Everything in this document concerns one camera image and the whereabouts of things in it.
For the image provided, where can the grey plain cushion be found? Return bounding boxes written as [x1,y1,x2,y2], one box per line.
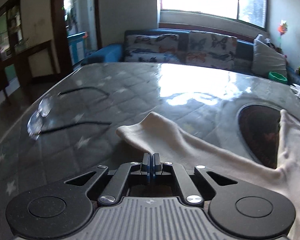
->
[251,34,287,77]

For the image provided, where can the right butterfly print pillow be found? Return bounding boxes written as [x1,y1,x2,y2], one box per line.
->
[186,31,237,70]

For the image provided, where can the butterfly print pillow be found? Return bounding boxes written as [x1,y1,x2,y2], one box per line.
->
[186,31,237,70]
[124,34,181,63]

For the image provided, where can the green plastic bowl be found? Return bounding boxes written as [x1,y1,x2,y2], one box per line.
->
[268,72,288,85]

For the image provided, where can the colourful pinwheel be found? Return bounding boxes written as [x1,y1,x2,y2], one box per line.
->
[277,20,288,48]

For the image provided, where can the left butterfly print pillow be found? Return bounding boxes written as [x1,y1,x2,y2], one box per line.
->
[124,34,181,63]

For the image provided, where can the blue sofa bench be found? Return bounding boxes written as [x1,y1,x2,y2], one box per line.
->
[81,29,300,85]

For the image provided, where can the window with frame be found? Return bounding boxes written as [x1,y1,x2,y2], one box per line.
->
[158,0,269,30]

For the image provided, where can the black-framed eyeglasses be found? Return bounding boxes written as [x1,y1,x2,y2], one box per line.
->
[27,86,111,140]

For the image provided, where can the dark wooden cabinet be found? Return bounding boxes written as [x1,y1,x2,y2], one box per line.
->
[0,0,61,90]

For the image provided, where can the cream long-sleeve sweater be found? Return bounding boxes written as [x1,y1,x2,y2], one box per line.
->
[116,109,300,239]

